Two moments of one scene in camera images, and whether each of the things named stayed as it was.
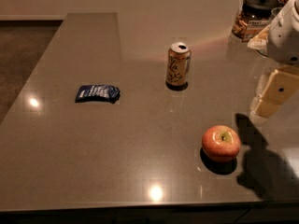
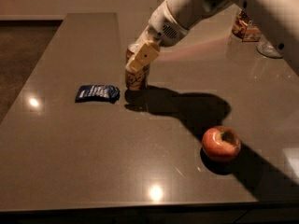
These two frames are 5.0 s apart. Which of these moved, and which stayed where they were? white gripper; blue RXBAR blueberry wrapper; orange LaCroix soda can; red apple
Moved: orange LaCroix soda can; white gripper
Stayed: red apple; blue RXBAR blueberry wrapper
